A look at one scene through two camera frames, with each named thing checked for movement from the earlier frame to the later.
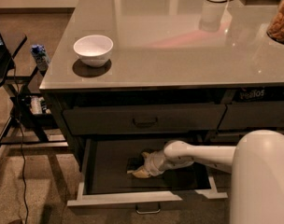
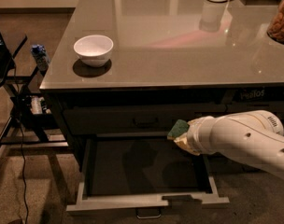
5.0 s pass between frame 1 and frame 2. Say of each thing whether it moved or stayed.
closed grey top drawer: stayed
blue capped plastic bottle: stayed
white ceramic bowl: stayed
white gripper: moved
